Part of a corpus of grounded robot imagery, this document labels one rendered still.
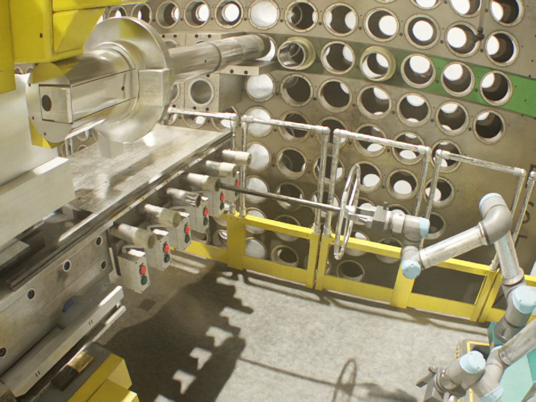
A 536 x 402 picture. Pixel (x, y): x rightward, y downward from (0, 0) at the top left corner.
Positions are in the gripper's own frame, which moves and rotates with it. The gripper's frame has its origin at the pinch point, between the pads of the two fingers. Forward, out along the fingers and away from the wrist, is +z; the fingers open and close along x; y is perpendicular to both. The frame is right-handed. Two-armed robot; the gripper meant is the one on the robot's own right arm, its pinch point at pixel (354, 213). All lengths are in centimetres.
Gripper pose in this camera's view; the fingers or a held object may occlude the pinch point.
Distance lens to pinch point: 170.0
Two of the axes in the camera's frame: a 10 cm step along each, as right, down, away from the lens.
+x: -3.3, 4.1, -8.5
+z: -9.4, -2.0, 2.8
